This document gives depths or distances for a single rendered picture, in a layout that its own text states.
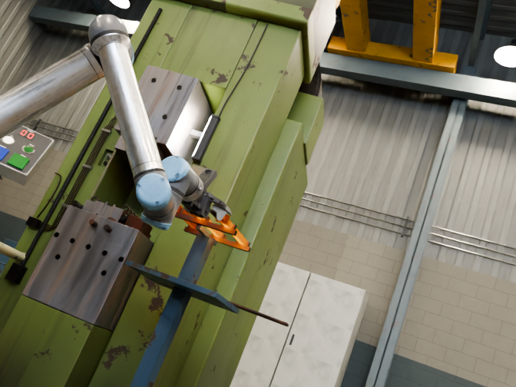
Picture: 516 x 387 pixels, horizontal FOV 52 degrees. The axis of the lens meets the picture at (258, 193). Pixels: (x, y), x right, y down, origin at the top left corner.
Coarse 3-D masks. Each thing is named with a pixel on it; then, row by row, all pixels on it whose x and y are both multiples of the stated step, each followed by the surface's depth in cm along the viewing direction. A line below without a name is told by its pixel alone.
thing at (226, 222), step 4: (212, 204) 191; (212, 212) 190; (216, 216) 193; (224, 216) 198; (228, 216) 198; (216, 220) 199; (220, 220) 197; (224, 220) 197; (228, 220) 200; (224, 224) 202; (228, 224) 201; (232, 224) 205; (236, 236) 213; (240, 236) 215; (236, 240) 220; (240, 240) 217; (244, 240) 220; (244, 244) 221
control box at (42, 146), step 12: (12, 132) 257; (24, 132) 260; (36, 132) 264; (0, 144) 250; (12, 144) 253; (24, 144) 256; (36, 144) 259; (48, 144) 262; (24, 156) 252; (36, 156) 255; (0, 168) 245; (12, 168) 244; (24, 168) 247; (36, 168) 257; (24, 180) 248
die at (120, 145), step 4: (120, 136) 265; (120, 140) 264; (116, 144) 263; (120, 144) 263; (156, 144) 261; (116, 148) 263; (120, 148) 262; (124, 148) 262; (160, 148) 267; (120, 152) 267; (124, 152) 264; (160, 152) 268; (124, 156) 270; (160, 156) 269; (164, 156) 274; (128, 160) 275
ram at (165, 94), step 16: (144, 80) 275; (160, 80) 274; (176, 80) 273; (192, 80) 272; (144, 96) 272; (160, 96) 270; (176, 96) 269; (192, 96) 271; (160, 112) 267; (176, 112) 266; (192, 112) 277; (208, 112) 298; (160, 128) 263; (176, 128) 265; (192, 128) 283; (160, 144) 262; (176, 144) 270; (192, 144) 290; (192, 160) 297
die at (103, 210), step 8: (88, 200) 254; (96, 200) 253; (88, 208) 252; (96, 208) 252; (104, 208) 251; (112, 208) 251; (120, 208) 250; (104, 216) 250; (112, 216) 249; (120, 216) 249; (128, 216) 256
